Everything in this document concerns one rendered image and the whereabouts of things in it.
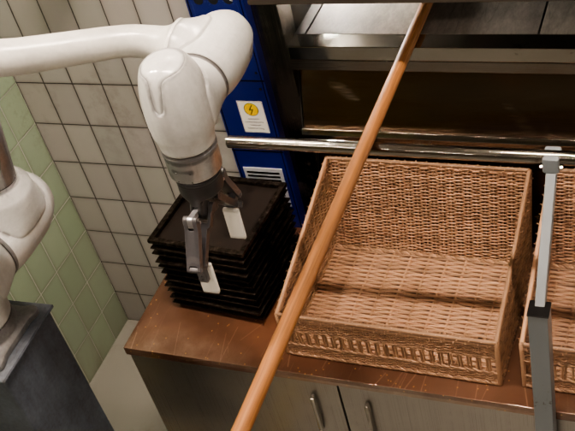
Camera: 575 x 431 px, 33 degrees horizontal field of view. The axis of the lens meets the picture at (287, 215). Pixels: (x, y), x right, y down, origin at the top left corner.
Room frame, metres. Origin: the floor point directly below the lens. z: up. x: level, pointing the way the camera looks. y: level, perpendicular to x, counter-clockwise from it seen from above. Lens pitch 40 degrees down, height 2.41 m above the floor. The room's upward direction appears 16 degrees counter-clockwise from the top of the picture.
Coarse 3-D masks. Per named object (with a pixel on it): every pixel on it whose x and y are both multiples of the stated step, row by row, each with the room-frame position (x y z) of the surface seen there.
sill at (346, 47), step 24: (288, 48) 2.10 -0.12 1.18; (312, 48) 2.07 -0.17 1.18; (336, 48) 2.04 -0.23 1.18; (360, 48) 2.00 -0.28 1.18; (384, 48) 1.97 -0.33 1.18; (432, 48) 1.92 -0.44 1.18; (456, 48) 1.89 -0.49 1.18; (480, 48) 1.86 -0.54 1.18; (504, 48) 1.83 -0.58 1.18; (528, 48) 1.80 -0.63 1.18; (552, 48) 1.78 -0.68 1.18
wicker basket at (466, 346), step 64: (320, 192) 1.97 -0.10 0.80; (384, 192) 1.94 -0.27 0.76; (448, 192) 1.86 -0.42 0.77; (512, 192) 1.78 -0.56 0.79; (384, 256) 1.89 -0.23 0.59; (448, 256) 1.82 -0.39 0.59; (512, 256) 1.57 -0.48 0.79; (320, 320) 1.59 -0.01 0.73; (384, 320) 1.67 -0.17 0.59; (448, 320) 1.61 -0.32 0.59; (512, 320) 1.51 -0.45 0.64
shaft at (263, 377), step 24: (408, 48) 1.90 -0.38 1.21; (384, 96) 1.74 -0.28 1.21; (360, 144) 1.59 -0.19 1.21; (360, 168) 1.53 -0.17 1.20; (336, 192) 1.47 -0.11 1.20; (336, 216) 1.40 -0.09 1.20; (312, 264) 1.28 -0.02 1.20; (288, 312) 1.18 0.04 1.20; (288, 336) 1.14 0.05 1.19; (264, 360) 1.09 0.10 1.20; (264, 384) 1.04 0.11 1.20; (240, 408) 1.01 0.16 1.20
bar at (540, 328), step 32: (480, 160) 1.50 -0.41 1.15; (512, 160) 1.47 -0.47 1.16; (544, 160) 1.43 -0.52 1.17; (544, 192) 1.40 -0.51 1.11; (544, 224) 1.36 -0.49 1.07; (544, 256) 1.32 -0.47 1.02; (544, 288) 1.27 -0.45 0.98; (544, 320) 1.23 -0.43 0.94; (544, 352) 1.23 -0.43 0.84; (544, 384) 1.23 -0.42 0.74; (544, 416) 1.23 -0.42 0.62
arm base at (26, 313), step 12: (12, 312) 1.56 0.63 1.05; (24, 312) 1.58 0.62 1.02; (36, 312) 1.58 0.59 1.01; (12, 324) 1.54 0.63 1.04; (24, 324) 1.55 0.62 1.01; (0, 336) 1.50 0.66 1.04; (12, 336) 1.52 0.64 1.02; (0, 348) 1.49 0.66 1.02; (12, 348) 1.50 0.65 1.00; (0, 360) 1.46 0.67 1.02
